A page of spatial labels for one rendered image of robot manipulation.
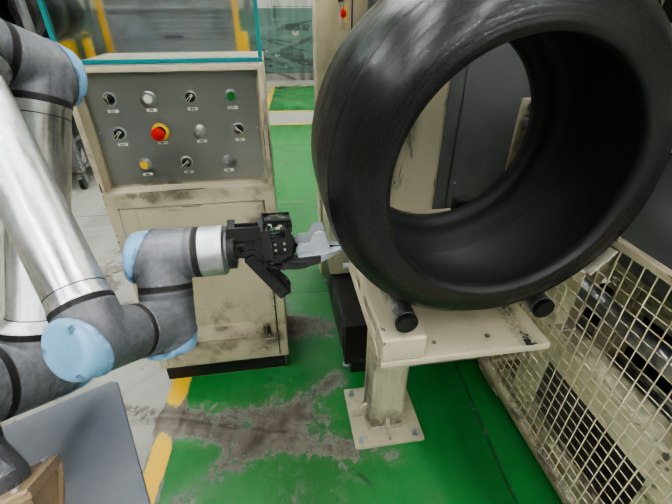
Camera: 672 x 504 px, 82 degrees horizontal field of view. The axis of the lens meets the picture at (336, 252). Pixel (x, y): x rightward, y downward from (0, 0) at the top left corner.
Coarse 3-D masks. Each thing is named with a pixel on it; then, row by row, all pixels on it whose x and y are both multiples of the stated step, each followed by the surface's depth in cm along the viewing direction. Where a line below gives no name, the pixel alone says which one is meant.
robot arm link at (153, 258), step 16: (128, 240) 65; (144, 240) 65; (160, 240) 65; (176, 240) 65; (192, 240) 66; (128, 256) 64; (144, 256) 64; (160, 256) 65; (176, 256) 65; (192, 256) 65; (128, 272) 65; (144, 272) 65; (160, 272) 65; (176, 272) 66; (192, 272) 67
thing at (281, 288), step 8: (248, 256) 71; (256, 256) 70; (248, 264) 71; (256, 264) 71; (256, 272) 72; (264, 272) 72; (272, 272) 73; (280, 272) 77; (264, 280) 73; (272, 280) 73; (280, 280) 74; (288, 280) 76; (272, 288) 74; (280, 288) 74; (288, 288) 75; (280, 296) 75
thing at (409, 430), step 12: (348, 396) 164; (360, 396) 164; (408, 396) 164; (348, 408) 160; (360, 420) 155; (408, 420) 155; (360, 432) 150; (372, 432) 150; (384, 432) 150; (396, 432) 150; (408, 432) 150; (420, 432) 150; (360, 444) 146; (372, 444) 146; (384, 444) 146
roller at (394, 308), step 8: (384, 296) 79; (392, 304) 76; (400, 304) 75; (408, 304) 75; (392, 312) 75; (400, 312) 73; (408, 312) 73; (400, 320) 72; (408, 320) 72; (416, 320) 73; (400, 328) 73; (408, 328) 73
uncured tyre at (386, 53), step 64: (384, 0) 60; (448, 0) 47; (512, 0) 46; (576, 0) 46; (640, 0) 49; (384, 64) 49; (448, 64) 48; (576, 64) 75; (640, 64) 51; (320, 128) 62; (384, 128) 51; (576, 128) 81; (640, 128) 58; (320, 192) 68; (384, 192) 56; (512, 192) 91; (576, 192) 81; (640, 192) 63; (384, 256) 62; (448, 256) 91; (512, 256) 85; (576, 256) 67
